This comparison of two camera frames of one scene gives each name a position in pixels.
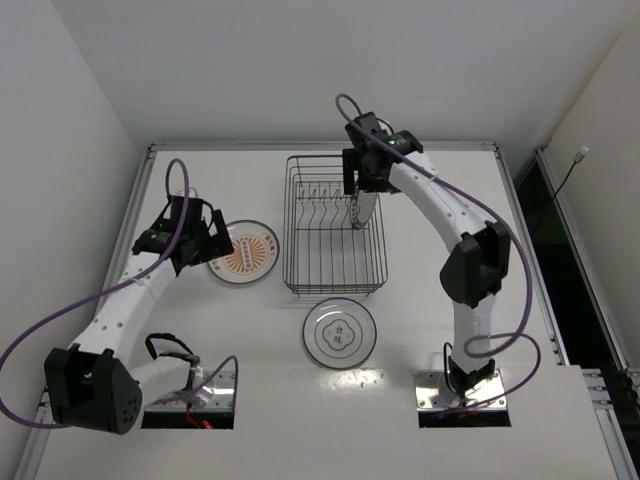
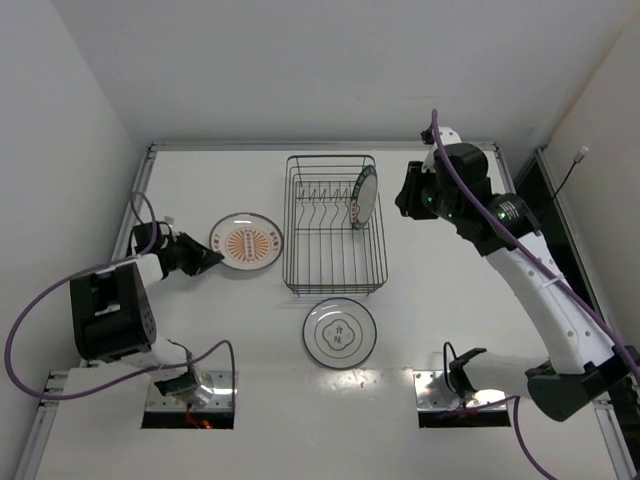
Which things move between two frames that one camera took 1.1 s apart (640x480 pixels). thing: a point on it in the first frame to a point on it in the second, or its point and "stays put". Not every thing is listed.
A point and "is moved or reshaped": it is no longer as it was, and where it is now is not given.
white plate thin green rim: (339, 333) stays put
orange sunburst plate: (256, 252) is moved or reshaped
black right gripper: (351, 173) to (413, 190)
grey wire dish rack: (323, 255) stays put
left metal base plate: (217, 394) stays put
